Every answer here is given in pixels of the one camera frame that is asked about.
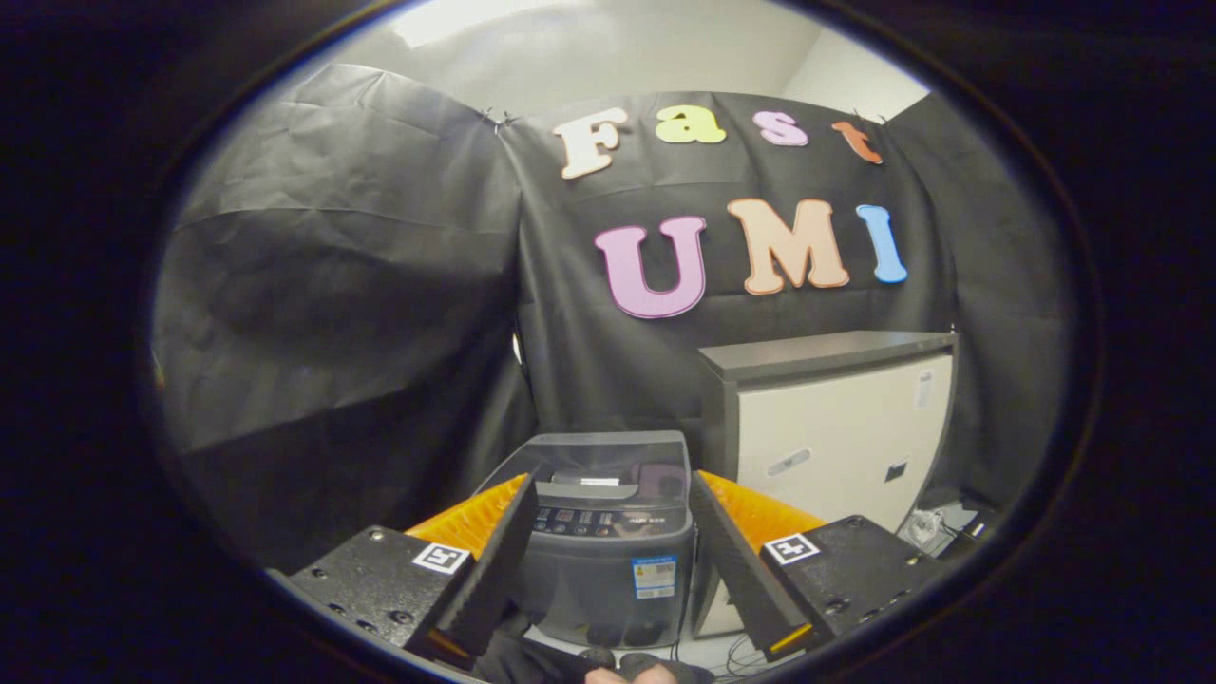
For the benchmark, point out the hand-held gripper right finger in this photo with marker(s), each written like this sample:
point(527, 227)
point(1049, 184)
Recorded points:
point(731, 560)

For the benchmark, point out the beige cabinet with dark frame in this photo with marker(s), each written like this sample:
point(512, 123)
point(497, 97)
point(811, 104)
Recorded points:
point(836, 427)

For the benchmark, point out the black backdrop cloth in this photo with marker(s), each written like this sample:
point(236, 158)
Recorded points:
point(332, 313)

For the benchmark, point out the black equipment on floor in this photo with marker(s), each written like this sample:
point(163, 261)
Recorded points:
point(959, 522)

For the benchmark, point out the grey washing machine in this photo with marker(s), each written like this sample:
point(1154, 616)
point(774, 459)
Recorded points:
point(598, 579)

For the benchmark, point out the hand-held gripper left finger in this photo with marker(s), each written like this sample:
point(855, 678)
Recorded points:
point(499, 570)

